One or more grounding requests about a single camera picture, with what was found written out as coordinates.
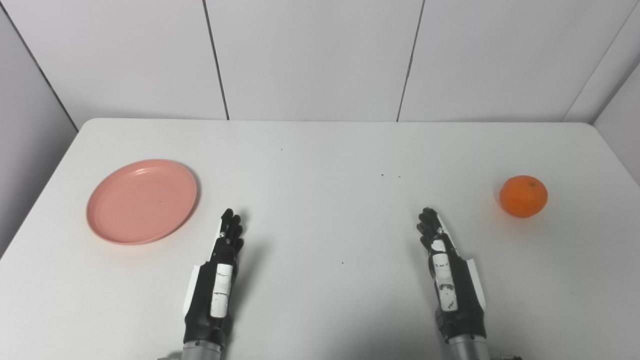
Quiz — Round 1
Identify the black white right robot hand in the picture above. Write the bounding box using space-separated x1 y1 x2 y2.
416 207 487 343

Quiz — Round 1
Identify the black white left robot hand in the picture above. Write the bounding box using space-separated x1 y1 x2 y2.
183 208 245 347

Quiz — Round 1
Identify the orange fruit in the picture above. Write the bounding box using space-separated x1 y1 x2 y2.
499 175 549 219

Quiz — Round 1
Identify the pink round plate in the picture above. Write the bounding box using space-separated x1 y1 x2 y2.
85 159 198 246

